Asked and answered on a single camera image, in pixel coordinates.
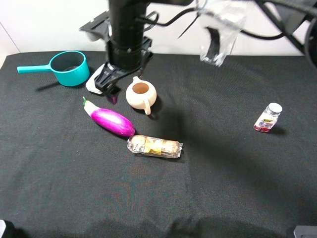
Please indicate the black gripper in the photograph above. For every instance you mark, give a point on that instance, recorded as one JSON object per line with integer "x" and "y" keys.
{"x": 110, "y": 74}

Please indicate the purple toy eggplant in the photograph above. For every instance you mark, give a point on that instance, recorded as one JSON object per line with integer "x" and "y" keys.
{"x": 108, "y": 119}

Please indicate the grey robot base left corner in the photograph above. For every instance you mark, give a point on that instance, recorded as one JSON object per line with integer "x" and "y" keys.
{"x": 2, "y": 228}

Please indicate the grey robot base right corner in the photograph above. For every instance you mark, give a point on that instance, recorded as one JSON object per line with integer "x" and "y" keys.
{"x": 305, "y": 232}

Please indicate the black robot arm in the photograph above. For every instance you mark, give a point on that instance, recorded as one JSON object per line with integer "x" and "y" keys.
{"x": 123, "y": 25}

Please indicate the beige ceramic teapot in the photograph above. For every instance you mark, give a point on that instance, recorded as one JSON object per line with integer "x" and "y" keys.
{"x": 141, "y": 95}

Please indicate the white rectangular box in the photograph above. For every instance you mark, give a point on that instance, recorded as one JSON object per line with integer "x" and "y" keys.
{"x": 90, "y": 84}

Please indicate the wrapped chocolate balls pack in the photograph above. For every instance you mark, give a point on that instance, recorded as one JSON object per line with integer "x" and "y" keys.
{"x": 154, "y": 147}

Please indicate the small jar with silver lid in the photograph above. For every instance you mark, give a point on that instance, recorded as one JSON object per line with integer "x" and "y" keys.
{"x": 268, "y": 118}

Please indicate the teal saucepan with handle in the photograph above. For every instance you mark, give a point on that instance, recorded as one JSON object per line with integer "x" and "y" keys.
{"x": 69, "y": 67}

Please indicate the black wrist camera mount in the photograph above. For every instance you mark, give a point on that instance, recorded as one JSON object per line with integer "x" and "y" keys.
{"x": 97, "y": 28}

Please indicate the clear plastic wrap on cable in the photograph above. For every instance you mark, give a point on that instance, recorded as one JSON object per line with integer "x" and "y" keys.
{"x": 222, "y": 21}

